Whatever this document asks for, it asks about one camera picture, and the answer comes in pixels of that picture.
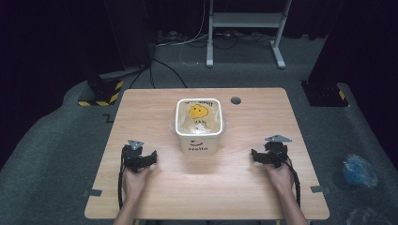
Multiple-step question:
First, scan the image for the person's right hand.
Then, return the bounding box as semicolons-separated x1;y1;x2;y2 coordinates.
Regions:
264;162;295;198

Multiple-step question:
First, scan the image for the black floor cable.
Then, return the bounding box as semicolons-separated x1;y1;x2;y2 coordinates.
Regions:
129;57;189;90

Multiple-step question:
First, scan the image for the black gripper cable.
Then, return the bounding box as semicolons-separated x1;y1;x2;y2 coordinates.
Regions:
116;153;127;210
281;157;302;209

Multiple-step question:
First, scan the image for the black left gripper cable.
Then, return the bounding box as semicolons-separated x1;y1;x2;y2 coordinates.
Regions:
116;153;127;210

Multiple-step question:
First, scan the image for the white metal stand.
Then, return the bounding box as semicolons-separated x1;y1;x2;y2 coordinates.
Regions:
205;0;293;70

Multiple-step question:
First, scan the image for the grey tape piece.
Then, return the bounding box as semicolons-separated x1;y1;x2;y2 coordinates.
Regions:
310;185;332;194
82;188;103;198

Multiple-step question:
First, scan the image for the clear smiley print plastic bag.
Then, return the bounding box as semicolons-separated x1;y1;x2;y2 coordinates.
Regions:
169;100;228;134

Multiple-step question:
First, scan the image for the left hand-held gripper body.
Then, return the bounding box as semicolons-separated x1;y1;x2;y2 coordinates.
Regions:
121;139;151;173

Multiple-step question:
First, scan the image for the white floor cable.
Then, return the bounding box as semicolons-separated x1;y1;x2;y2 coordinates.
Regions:
156;0;209;67

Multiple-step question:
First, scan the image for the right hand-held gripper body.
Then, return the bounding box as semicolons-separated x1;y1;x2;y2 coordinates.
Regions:
264;134;293;169

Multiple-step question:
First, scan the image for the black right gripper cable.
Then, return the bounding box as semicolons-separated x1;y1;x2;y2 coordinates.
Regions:
281;157;302;209

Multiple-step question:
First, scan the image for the person's left hand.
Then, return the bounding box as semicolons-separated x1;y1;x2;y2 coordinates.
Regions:
122;167;152;203

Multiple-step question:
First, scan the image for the white square bin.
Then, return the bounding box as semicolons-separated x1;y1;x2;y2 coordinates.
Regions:
175;97;223;157

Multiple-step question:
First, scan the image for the black yellow striped base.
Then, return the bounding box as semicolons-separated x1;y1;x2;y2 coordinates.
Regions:
77;79;125;108
300;80;350;108

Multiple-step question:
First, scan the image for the blue plastic bag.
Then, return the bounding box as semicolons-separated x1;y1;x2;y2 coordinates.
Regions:
341;153;379;189

